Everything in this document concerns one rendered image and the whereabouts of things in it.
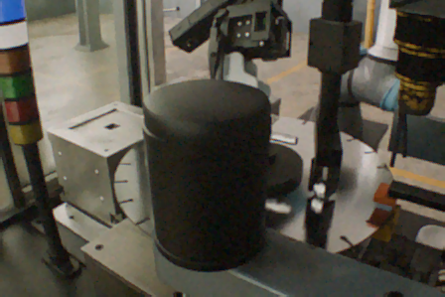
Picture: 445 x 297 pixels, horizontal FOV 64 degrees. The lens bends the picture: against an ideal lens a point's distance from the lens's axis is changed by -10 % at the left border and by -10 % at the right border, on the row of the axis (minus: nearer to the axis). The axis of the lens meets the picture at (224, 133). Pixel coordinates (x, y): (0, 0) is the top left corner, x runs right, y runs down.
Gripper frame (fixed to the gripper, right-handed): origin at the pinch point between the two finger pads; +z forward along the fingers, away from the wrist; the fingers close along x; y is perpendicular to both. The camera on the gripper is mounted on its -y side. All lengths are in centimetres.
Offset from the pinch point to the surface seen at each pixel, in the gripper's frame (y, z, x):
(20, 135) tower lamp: -20.2, 5.1, -16.6
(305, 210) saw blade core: 13.4, 10.3, -4.6
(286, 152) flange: 8.0, 4.0, 2.0
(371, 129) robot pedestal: 6, -9, 68
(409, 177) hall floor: 5, -3, 209
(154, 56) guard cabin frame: -34.8, -19.1, 22.5
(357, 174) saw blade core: 16.4, 6.1, 4.0
